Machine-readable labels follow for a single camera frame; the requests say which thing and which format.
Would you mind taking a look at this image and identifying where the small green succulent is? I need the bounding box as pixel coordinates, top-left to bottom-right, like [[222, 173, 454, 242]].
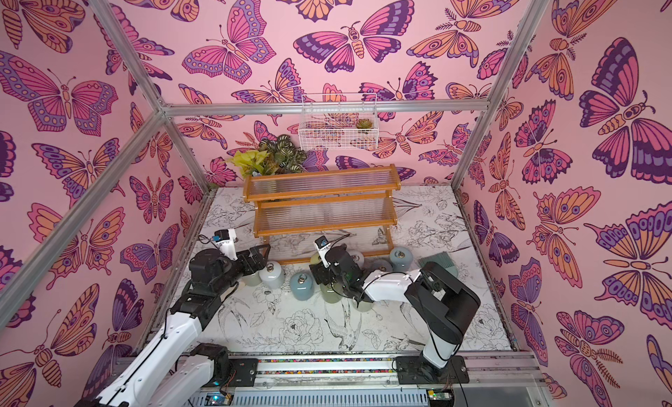
[[355, 118, 374, 130]]

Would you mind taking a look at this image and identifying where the cream white tea canister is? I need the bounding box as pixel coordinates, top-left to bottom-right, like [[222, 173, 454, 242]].
[[241, 272, 262, 287]]

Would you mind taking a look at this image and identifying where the teal bottom-shelf tea canister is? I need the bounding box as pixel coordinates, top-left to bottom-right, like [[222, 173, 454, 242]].
[[369, 258, 394, 273]]

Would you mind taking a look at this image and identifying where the aluminium frame post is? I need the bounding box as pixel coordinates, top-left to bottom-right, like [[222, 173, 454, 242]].
[[451, 0, 552, 191], [87, 0, 209, 193]]

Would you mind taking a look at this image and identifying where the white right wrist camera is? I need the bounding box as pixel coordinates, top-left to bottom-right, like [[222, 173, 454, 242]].
[[314, 235, 333, 268]]

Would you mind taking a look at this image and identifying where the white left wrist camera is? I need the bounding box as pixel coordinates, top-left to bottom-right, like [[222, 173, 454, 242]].
[[212, 228, 237, 261]]

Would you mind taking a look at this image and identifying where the left aluminium frame post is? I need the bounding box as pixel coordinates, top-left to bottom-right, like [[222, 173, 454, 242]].
[[87, 0, 209, 193]]

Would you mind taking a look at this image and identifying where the white wire basket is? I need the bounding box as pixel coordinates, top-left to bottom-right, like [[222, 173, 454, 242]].
[[297, 92, 380, 151]]

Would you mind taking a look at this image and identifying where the potted artificial plant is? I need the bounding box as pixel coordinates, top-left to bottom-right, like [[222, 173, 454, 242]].
[[230, 135, 307, 179]]

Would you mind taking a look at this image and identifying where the pale grey-green tea canister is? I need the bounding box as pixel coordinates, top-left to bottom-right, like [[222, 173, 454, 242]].
[[353, 301, 374, 312]]

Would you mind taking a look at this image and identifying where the blue tea canister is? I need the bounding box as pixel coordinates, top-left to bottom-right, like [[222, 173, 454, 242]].
[[290, 271, 314, 301]]

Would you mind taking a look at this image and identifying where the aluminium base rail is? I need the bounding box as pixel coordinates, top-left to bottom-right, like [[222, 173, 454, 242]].
[[112, 350, 552, 407]]

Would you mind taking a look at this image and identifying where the mint green hand brush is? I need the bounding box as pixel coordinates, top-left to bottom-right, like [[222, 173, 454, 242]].
[[418, 251, 459, 278]]

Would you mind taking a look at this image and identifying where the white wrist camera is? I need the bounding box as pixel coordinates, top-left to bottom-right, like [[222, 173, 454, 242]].
[[314, 235, 333, 268], [212, 228, 237, 261]]

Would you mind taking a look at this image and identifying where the wooden three-tier shelf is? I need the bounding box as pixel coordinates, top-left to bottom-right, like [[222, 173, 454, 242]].
[[243, 165, 401, 264]]

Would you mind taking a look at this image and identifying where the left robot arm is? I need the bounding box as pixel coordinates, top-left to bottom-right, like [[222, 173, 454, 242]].
[[77, 244, 271, 406]]

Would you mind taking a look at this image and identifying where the horizontal aluminium frame bar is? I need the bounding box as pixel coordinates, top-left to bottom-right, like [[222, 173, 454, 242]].
[[163, 100, 489, 117]]

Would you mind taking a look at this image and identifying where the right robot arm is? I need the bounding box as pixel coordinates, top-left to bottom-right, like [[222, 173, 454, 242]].
[[310, 237, 481, 384]]

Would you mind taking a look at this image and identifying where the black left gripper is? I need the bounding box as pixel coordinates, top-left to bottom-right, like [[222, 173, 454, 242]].
[[212, 243, 270, 298]]

